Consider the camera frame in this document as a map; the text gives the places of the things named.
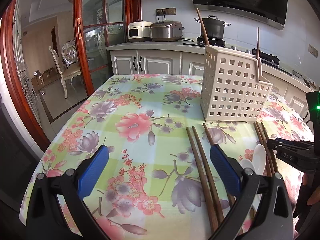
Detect brown wooden chopstick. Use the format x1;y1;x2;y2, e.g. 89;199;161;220
186;127;219;233
252;122;272;176
260;122;279;172
196;8;210;46
192;126;224;225
256;27;260;61
202;122;235;205

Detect right hand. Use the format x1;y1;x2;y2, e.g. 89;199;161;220
293;172;319;239

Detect white ceramic spoon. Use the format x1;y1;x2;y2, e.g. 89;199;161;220
252;144;266;175
239;159;255;172

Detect floral tablecloth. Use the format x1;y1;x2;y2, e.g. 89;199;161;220
18;74;315;240

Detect white perforated plastic utensil basket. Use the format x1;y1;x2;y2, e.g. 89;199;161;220
200;46;273;123

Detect black gas stove top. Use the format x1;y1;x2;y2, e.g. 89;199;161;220
182;36;292;76

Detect white ornate dining chair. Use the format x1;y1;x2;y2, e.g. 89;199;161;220
49;43;81;99

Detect white lower cabinets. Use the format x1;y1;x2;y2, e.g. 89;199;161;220
110;49;311;117

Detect red wooden sliding door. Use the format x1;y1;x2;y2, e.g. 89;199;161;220
1;0;141;155

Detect dark stock pot with lid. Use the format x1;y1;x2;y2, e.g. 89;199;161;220
202;15;231;40

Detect white small cooker appliance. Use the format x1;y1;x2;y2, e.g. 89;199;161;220
128;21;152;42

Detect silver rice cooker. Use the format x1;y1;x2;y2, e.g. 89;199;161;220
150;20;184;42

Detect wall switch plate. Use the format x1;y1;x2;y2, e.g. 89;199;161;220
308;44;318;58

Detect wall power outlet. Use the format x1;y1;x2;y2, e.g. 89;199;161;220
156;8;176;16

